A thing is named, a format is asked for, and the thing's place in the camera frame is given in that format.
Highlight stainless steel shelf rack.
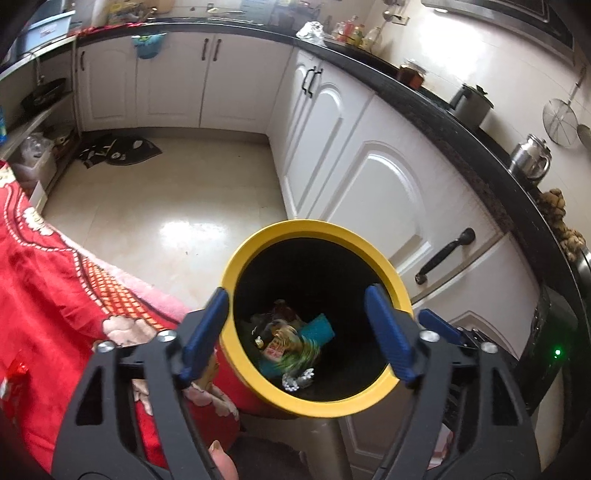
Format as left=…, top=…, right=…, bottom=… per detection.
left=0, top=34, right=81, bottom=195

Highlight steel kettle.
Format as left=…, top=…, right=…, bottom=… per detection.
left=509, top=134, right=552, bottom=185

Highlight grey metal pot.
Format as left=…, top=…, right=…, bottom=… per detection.
left=449, top=83, right=495, bottom=130

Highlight red floral printed blanket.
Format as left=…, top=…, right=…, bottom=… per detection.
left=0, top=159, right=245, bottom=474

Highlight wire skimmer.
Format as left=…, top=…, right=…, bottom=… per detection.
left=542, top=69, right=583, bottom=148

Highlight black floor mat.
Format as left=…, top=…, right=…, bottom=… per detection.
left=76, top=134, right=163, bottom=169

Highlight black built-in appliance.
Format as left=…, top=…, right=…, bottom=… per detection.
left=522, top=284, right=585, bottom=416

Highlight glass jar amber contents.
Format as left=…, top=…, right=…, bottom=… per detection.
left=398, top=59, right=428, bottom=90

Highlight black frying pan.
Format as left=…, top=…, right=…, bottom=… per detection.
left=21, top=78, right=68, bottom=112

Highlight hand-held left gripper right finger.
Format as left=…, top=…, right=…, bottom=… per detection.
left=364, top=284, right=543, bottom=480

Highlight black stone countertop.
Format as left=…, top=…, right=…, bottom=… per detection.
left=74, top=16, right=591, bottom=324

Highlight steel range hood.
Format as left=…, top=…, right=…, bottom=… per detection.
left=422, top=0, right=575, bottom=65

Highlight clear plastic container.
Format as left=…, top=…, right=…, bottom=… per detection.
left=9, top=134, right=58, bottom=183

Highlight blue-grey plastic box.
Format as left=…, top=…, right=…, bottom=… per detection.
left=18, top=11, right=75, bottom=51

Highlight yellow round waste bin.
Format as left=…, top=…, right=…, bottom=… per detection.
left=218, top=219, right=413, bottom=418

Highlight crumpled silver bag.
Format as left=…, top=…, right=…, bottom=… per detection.
left=295, top=21, right=326, bottom=44

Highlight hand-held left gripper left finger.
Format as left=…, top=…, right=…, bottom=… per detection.
left=51, top=286, right=232, bottom=480

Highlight teal packet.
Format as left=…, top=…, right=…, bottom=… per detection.
left=302, top=314, right=334, bottom=344

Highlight pile of ginger roots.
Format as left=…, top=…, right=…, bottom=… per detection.
left=538, top=187, right=585, bottom=261

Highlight dark snack packet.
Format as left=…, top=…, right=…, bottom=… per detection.
left=249, top=300, right=305, bottom=342

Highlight blue hanging bag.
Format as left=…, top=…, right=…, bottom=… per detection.
left=130, top=31, right=167, bottom=60

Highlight group of condiment bottles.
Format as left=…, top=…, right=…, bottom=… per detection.
left=332, top=16, right=384, bottom=51

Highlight red shiny wrapper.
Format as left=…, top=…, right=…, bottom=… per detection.
left=0, top=360, right=29, bottom=404

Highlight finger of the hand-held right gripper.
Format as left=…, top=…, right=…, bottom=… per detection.
left=418, top=308, right=491, bottom=349
left=441, top=360, right=469, bottom=444

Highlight black drawer handle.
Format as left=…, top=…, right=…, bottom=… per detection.
left=416, top=227, right=476, bottom=286

